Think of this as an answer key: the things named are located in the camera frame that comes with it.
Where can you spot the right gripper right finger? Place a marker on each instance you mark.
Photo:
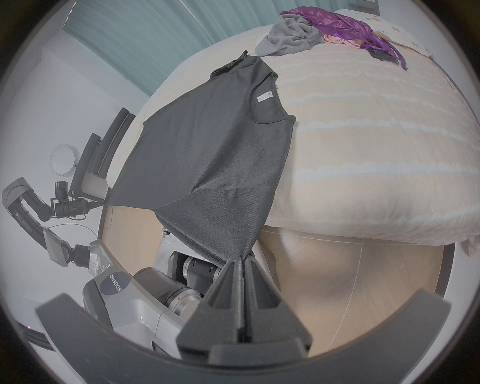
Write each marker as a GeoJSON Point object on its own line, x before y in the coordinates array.
{"type": "Point", "coordinates": [270, 307]}

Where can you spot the round white ceiling lamp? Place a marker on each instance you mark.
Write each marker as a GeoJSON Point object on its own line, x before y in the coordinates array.
{"type": "Point", "coordinates": [63, 160]}

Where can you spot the grey garment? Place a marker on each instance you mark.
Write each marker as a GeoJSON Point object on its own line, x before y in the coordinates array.
{"type": "Point", "coordinates": [288, 35]}

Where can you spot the small black garment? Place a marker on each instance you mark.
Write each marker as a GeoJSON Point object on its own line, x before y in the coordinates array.
{"type": "Point", "coordinates": [382, 56]}

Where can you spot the white printed pillow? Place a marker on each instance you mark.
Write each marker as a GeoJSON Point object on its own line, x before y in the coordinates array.
{"type": "Point", "coordinates": [397, 30]}

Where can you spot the purple garment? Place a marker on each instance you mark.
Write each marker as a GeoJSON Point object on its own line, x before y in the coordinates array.
{"type": "Point", "coordinates": [337, 20]}

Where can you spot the bed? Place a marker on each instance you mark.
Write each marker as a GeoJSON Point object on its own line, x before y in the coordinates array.
{"type": "Point", "coordinates": [375, 131]}

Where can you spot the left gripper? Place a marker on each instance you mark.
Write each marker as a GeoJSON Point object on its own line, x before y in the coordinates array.
{"type": "Point", "coordinates": [80, 207]}

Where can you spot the pink garment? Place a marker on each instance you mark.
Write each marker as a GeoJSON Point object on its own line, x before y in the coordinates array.
{"type": "Point", "coordinates": [341, 40]}

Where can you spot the black T-shirt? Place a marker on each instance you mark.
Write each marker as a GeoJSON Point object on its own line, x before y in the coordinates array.
{"type": "Point", "coordinates": [217, 157]}

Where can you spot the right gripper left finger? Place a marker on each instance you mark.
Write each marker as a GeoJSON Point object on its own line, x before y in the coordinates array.
{"type": "Point", "coordinates": [221, 307]}

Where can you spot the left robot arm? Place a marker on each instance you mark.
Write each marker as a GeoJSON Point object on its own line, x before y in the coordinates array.
{"type": "Point", "coordinates": [28, 210]}

